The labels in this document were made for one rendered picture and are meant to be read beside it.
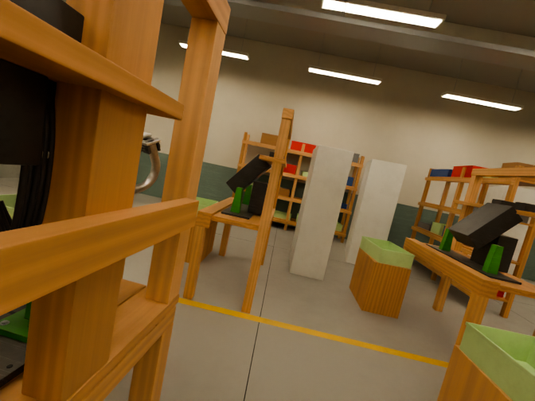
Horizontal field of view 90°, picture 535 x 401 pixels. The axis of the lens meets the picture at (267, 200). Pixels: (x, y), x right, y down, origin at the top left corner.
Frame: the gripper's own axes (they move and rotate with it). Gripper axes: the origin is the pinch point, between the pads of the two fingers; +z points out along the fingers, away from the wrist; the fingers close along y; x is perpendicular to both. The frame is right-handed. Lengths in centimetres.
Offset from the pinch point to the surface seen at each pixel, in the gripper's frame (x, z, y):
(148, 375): 75, 18, -32
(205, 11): -39.0, 11.7, 20.8
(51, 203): -5.8, 27.9, -37.6
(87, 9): -36, 28, -21
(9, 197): 49, -122, -27
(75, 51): -30, 41, -31
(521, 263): 248, 211, 400
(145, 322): 44, 23, -28
